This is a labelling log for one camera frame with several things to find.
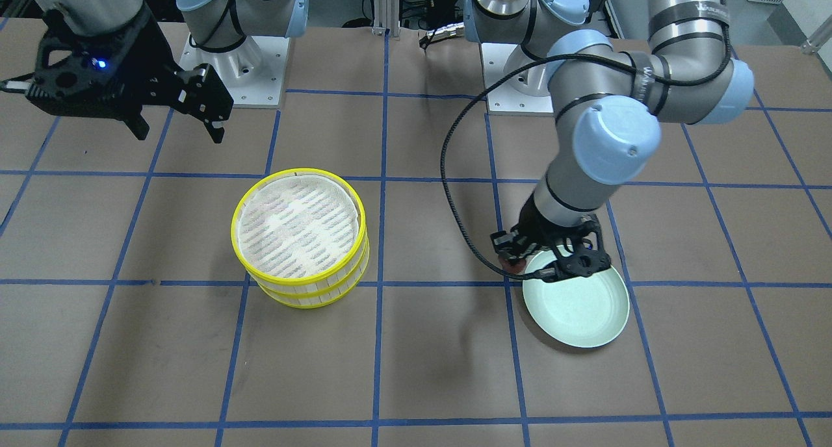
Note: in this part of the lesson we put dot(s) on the brown red bun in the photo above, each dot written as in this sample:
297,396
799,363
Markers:
513,266

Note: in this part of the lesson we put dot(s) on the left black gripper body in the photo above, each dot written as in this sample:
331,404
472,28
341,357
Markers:
535,222

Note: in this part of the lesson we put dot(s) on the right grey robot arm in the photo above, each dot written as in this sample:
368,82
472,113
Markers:
215,26

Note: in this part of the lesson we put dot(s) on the pale green plate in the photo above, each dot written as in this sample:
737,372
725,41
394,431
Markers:
582,312

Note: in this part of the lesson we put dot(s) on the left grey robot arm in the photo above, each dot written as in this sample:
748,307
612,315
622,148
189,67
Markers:
608,106

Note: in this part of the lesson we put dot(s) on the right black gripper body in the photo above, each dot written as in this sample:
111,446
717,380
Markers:
138,58

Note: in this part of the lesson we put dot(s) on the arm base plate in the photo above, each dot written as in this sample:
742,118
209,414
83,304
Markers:
523,95
254,73

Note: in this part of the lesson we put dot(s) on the aluminium frame post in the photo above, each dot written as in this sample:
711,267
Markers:
386,18

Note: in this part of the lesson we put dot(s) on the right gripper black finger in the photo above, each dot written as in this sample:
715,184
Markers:
215,129
134,121

